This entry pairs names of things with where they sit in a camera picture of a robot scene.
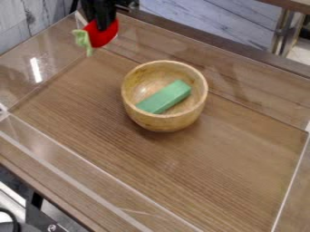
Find clear acrylic tray walls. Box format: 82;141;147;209
0;14;310;232

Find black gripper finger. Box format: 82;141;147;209
82;0;97;22
97;0;117;31

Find wooden table leg background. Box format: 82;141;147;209
272;9;305;57

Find clear acrylic corner bracket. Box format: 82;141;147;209
73;11;119;48

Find red plush fruit green leaf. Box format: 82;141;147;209
71;20;119;57

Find wooden bowl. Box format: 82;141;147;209
122;60;209;132

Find black cable lower left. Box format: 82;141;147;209
0;208;22;232

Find black table leg bracket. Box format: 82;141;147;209
26;192;69;232

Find green rectangular block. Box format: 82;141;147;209
135;80;192;114

